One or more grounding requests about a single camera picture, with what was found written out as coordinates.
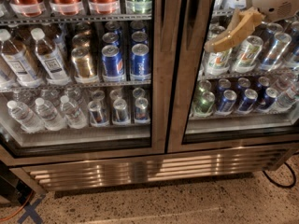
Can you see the water bottle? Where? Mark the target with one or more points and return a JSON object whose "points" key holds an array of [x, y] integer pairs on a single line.
{"points": [[50, 115], [26, 117], [74, 115]]}

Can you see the water bottle left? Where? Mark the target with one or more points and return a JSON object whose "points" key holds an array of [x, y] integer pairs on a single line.
{"points": [[26, 117]]}

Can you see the small silver can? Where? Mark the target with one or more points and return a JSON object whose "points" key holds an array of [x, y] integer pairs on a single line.
{"points": [[142, 114], [120, 112], [98, 113]]}

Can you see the steel fridge base grille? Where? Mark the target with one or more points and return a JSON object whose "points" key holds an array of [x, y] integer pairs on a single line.
{"points": [[117, 172]]}

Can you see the blue pepsi can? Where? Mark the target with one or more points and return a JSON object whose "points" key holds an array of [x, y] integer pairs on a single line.
{"points": [[140, 62], [112, 63]]}

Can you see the front gold can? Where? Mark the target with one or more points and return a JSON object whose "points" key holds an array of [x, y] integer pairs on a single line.
{"points": [[86, 71]]}

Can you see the water bottle middle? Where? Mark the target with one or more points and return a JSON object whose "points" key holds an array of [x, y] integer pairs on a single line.
{"points": [[50, 115]]}

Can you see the blue tape cross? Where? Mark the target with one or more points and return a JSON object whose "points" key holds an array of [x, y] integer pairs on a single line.
{"points": [[30, 210]]}

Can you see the white 7Up can right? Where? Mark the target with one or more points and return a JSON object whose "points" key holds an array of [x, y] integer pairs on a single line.
{"points": [[247, 54]]}

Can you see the tea bottle white cap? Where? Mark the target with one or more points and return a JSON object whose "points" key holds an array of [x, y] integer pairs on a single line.
{"points": [[49, 55]]}

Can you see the blue can bottom right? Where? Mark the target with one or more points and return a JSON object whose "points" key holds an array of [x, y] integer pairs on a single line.
{"points": [[248, 99]]}

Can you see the front blue Pepsi can right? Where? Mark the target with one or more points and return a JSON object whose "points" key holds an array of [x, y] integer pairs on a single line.
{"points": [[140, 62]]}

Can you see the silver blue can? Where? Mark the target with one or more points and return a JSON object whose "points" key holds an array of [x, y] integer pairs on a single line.
{"points": [[277, 46]]}

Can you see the white 7up can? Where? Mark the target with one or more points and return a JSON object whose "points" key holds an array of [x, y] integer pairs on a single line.
{"points": [[247, 54], [217, 62]]}

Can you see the green can bottom shelf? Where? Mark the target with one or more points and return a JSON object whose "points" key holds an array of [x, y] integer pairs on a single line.
{"points": [[202, 106]]}

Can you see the water bottle right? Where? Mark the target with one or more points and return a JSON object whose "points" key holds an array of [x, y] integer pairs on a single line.
{"points": [[74, 115]]}

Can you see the steel fridge door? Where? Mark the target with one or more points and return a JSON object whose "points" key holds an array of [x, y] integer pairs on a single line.
{"points": [[90, 85], [273, 118]]}

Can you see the small silver can left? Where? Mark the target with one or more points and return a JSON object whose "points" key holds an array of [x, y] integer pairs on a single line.
{"points": [[98, 113]]}

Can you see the small silver can right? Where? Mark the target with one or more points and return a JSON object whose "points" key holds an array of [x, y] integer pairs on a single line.
{"points": [[142, 114]]}

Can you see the tea bottle far left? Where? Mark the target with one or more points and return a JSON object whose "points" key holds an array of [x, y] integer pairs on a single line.
{"points": [[20, 59]]}

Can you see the small silver can middle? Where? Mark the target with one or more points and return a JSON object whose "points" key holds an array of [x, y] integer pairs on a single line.
{"points": [[120, 112]]}

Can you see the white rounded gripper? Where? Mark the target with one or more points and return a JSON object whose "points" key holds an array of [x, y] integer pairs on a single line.
{"points": [[270, 1]]}

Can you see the blue can bottom left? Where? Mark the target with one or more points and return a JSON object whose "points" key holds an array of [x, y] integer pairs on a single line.
{"points": [[227, 102]]}

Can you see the white 7Up can left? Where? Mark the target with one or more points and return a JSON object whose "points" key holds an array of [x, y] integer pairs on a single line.
{"points": [[217, 62]]}

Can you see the front blue Pepsi can left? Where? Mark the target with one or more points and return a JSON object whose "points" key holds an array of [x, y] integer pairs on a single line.
{"points": [[112, 63]]}

